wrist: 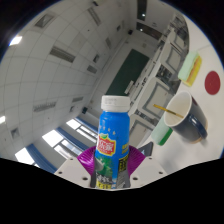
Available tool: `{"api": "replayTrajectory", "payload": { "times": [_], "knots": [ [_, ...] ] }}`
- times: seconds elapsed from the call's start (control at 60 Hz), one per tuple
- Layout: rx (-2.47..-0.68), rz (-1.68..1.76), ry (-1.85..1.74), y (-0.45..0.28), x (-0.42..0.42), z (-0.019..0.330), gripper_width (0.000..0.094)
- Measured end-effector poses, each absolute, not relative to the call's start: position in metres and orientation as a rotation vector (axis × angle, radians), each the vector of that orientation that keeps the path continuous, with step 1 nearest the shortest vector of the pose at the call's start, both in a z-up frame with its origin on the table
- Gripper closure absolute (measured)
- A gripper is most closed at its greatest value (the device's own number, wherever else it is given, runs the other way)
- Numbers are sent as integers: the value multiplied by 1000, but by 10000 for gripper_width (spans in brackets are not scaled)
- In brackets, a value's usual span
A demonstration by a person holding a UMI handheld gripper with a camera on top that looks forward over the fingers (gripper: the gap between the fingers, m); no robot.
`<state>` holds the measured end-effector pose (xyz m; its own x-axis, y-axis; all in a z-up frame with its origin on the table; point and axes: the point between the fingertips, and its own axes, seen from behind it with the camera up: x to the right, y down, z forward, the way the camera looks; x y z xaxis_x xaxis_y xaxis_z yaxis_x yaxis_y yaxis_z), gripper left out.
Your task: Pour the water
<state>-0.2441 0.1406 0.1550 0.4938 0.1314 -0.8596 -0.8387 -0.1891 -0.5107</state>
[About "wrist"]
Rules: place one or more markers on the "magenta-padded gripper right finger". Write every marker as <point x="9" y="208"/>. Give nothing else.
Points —
<point x="146" y="170"/>

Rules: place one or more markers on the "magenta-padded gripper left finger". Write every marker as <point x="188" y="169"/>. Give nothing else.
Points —
<point x="75" y="170"/>

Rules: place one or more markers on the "blue drink bottle white cap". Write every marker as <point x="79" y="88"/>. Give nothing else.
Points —
<point x="112" y="140"/>

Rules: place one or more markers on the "blue curtain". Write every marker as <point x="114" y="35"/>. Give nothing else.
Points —
<point x="87" y="124"/>
<point x="41" y="159"/>
<point x="70" y="138"/>

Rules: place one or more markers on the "tall window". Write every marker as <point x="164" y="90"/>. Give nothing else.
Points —
<point x="75" y="124"/>
<point x="53" y="137"/>
<point x="25" y="156"/>

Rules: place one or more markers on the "navy mug white inside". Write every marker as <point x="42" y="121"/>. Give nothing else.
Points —
<point x="191" y="128"/>

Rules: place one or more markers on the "wooden stir stick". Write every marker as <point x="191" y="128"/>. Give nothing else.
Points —
<point x="166" y="110"/>

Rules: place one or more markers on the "group of classroom chairs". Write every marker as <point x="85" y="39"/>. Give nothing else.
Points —
<point x="158" y="95"/>

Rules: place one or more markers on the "group of classroom desks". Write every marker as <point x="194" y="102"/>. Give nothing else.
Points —
<point x="146" y="78"/>

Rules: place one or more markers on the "green chalkboard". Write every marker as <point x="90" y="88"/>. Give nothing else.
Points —
<point x="128" y="71"/>

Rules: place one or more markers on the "flat round red coaster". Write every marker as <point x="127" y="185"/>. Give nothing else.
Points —
<point x="212" y="82"/>

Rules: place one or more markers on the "yellow sponge green top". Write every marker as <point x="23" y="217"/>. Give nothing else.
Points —
<point x="190" y="68"/>

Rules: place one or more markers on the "group of ceiling lights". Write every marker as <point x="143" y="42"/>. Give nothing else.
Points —
<point x="62" y="54"/>

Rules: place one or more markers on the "black wall speaker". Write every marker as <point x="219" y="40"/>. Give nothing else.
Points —
<point x="84" y="110"/>
<point x="130" y="32"/>

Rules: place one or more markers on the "dark wall window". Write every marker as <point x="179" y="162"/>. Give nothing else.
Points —
<point x="141" y="10"/>

